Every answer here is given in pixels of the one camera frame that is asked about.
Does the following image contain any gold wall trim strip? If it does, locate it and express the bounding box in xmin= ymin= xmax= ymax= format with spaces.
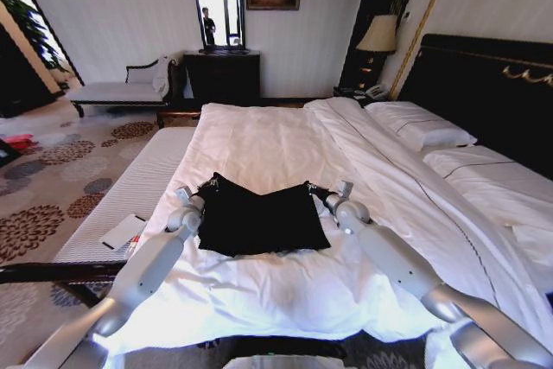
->
xmin=388 ymin=0 xmax=458 ymax=100

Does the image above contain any white notebook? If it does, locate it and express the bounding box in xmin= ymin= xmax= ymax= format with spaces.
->
xmin=101 ymin=213 xmax=148 ymax=251

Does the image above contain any person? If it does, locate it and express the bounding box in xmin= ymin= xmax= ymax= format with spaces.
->
xmin=201 ymin=5 xmax=217 ymax=46

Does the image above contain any white chaise longue dark frame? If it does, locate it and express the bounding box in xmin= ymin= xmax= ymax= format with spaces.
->
xmin=68 ymin=56 xmax=179 ymax=118

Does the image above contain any white striped upholstered bench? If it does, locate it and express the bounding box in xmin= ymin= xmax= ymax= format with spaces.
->
xmin=0 ymin=126 xmax=202 ymax=305

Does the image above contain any table lamp cream shade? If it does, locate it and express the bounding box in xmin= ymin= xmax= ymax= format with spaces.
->
xmin=354 ymin=14 xmax=398 ymax=81

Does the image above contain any white duvet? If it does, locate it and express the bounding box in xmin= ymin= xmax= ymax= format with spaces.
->
xmin=92 ymin=99 xmax=553 ymax=356

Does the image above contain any green leafy plant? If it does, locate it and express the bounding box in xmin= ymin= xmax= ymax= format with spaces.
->
xmin=0 ymin=0 xmax=73 ymax=81

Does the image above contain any white towel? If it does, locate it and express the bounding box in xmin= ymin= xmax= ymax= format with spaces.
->
xmin=151 ymin=55 xmax=175 ymax=94

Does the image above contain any white robot front shell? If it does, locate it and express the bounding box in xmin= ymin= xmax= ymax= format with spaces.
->
xmin=224 ymin=353 xmax=324 ymax=369

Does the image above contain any red flat item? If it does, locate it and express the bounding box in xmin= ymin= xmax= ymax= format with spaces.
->
xmin=0 ymin=133 xmax=41 ymax=158

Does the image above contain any dark wooden cabinet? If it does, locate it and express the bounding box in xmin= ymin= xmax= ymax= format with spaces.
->
xmin=0 ymin=22 xmax=57 ymax=118

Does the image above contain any black cloth garment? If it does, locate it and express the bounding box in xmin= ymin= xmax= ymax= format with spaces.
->
xmin=196 ymin=171 xmax=333 ymax=258

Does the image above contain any dark nightstand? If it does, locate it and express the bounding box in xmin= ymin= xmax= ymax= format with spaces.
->
xmin=332 ymin=82 xmax=390 ymax=107

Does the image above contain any white pillow with dark stripe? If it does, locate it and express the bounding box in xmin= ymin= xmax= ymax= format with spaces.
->
xmin=422 ymin=145 xmax=553 ymax=232
xmin=365 ymin=100 xmax=479 ymax=153

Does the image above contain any dark headboard with gold ornament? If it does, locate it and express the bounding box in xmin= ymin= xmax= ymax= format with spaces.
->
xmin=397 ymin=33 xmax=553 ymax=180

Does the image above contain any dark wooden dresser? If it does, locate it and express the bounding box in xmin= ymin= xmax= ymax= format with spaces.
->
xmin=183 ymin=49 xmax=263 ymax=107

